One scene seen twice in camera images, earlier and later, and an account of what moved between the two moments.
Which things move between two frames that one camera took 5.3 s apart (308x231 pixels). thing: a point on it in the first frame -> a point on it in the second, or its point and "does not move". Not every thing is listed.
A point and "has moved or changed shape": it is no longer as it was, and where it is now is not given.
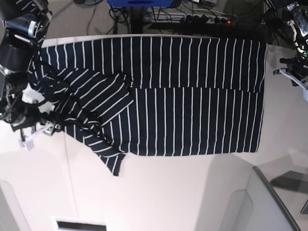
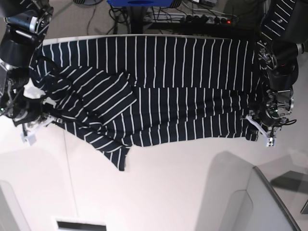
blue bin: (139, 3) does not move
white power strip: (191, 19) does not move
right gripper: (297, 17) -> (275, 112)
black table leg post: (136, 19) does not move
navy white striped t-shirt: (154, 96) has moved or changed shape
